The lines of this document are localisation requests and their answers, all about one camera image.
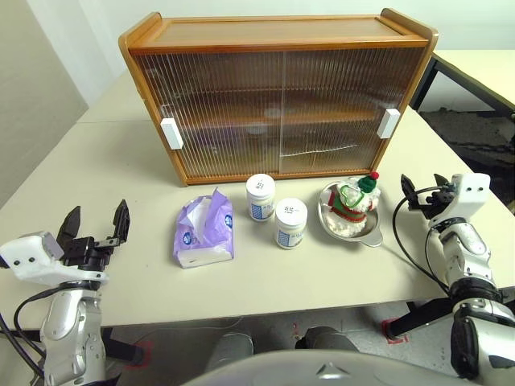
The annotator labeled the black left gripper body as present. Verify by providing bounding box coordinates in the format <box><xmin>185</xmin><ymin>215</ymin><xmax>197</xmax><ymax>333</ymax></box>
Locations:
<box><xmin>60</xmin><ymin>236</ymin><xmax>122</xmax><ymax>274</ymax></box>

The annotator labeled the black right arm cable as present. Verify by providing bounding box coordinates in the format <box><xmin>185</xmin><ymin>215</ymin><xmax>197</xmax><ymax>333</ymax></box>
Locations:
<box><xmin>393</xmin><ymin>187</ymin><xmax>454</xmax><ymax>294</ymax></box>

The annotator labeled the ribbed clear sliding door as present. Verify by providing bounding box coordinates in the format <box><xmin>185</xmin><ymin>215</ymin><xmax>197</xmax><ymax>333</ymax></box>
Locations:
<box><xmin>130</xmin><ymin>50</ymin><xmax>286</xmax><ymax>180</ymax></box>
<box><xmin>277</xmin><ymin>47</ymin><xmax>428</xmax><ymax>179</ymax></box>

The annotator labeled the wooden cabinet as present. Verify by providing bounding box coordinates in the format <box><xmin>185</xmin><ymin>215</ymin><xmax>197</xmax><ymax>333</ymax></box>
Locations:
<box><xmin>117</xmin><ymin>7</ymin><xmax>439</xmax><ymax>188</ymax></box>

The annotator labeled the white jar blue label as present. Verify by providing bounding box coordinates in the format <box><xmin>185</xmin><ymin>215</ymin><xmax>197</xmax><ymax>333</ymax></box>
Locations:
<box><xmin>274</xmin><ymin>197</ymin><xmax>308</xmax><ymax>251</ymax></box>
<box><xmin>245</xmin><ymin>173</ymin><xmax>277</xmax><ymax>222</ymax></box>

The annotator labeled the white door handle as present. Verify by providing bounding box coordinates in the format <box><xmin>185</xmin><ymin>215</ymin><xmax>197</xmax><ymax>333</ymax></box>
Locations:
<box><xmin>160</xmin><ymin>117</ymin><xmax>184</xmax><ymax>150</ymax></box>
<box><xmin>376</xmin><ymin>107</ymin><xmax>401</xmax><ymax>139</ymax></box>

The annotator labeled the silver robot torso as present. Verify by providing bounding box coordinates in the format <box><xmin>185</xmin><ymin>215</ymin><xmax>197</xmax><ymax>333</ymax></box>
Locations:
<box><xmin>249</xmin><ymin>348</ymin><xmax>407</xmax><ymax>386</ymax></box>

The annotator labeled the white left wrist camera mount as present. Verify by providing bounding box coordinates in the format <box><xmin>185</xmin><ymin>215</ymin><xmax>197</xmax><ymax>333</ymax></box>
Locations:
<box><xmin>0</xmin><ymin>231</ymin><xmax>110</xmax><ymax>287</ymax></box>

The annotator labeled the white plush toy green hat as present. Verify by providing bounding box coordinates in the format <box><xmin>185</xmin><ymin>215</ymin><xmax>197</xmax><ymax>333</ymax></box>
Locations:
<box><xmin>324</xmin><ymin>171</ymin><xmax>382</xmax><ymax>237</ymax></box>

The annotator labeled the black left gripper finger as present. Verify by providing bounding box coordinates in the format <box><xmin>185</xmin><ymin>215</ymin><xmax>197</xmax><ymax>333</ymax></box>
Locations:
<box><xmin>56</xmin><ymin>205</ymin><xmax>83</xmax><ymax>247</ymax></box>
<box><xmin>105</xmin><ymin>198</ymin><xmax>130</xmax><ymax>246</ymax></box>

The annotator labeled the grey rounded shape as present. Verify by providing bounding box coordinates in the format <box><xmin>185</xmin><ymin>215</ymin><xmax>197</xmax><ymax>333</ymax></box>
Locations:
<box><xmin>205</xmin><ymin>331</ymin><xmax>255</xmax><ymax>377</ymax></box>
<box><xmin>295</xmin><ymin>326</ymin><xmax>361</xmax><ymax>355</ymax></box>

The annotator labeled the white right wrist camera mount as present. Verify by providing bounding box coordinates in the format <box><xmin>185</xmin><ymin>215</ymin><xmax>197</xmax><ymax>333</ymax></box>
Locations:
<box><xmin>428</xmin><ymin>173</ymin><xmax>492</xmax><ymax>221</ymax></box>

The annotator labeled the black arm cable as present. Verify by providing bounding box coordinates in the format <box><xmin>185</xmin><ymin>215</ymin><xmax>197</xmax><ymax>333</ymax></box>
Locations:
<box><xmin>393</xmin><ymin>187</ymin><xmax>454</xmax><ymax>294</ymax></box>
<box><xmin>0</xmin><ymin>285</ymin><xmax>64</xmax><ymax>381</ymax></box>

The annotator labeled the metal bowl with handle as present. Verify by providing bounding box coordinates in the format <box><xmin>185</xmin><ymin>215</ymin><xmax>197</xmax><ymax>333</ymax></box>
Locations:
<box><xmin>316</xmin><ymin>180</ymin><xmax>384</xmax><ymax>248</ymax></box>

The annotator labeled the purple tissue pack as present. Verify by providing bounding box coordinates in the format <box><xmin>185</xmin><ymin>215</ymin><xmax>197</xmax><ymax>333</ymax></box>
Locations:
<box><xmin>171</xmin><ymin>187</ymin><xmax>237</xmax><ymax>269</ymax></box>

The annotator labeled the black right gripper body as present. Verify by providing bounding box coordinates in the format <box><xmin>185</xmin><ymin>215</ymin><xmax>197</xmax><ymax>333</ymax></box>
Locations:
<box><xmin>418</xmin><ymin>183</ymin><xmax>458</xmax><ymax>220</ymax></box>

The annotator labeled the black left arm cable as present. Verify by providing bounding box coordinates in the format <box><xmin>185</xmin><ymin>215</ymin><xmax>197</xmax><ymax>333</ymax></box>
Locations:
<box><xmin>0</xmin><ymin>285</ymin><xmax>64</xmax><ymax>381</ymax></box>

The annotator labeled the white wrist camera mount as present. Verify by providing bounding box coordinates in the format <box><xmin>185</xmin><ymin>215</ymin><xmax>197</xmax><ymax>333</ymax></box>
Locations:
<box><xmin>0</xmin><ymin>231</ymin><xmax>110</xmax><ymax>287</ymax></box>
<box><xmin>428</xmin><ymin>173</ymin><xmax>492</xmax><ymax>221</ymax></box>

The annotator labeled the black table leg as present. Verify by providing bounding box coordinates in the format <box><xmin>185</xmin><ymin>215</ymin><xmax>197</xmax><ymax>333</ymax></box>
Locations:
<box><xmin>102</xmin><ymin>327</ymin><xmax>146</xmax><ymax>367</ymax></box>
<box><xmin>388</xmin><ymin>297</ymin><xmax>455</xmax><ymax>339</ymax></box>

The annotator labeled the cream table black frame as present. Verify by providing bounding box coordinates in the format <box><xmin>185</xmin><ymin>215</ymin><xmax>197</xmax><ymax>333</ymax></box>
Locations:
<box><xmin>408</xmin><ymin>47</ymin><xmax>515</xmax><ymax>117</ymax></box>

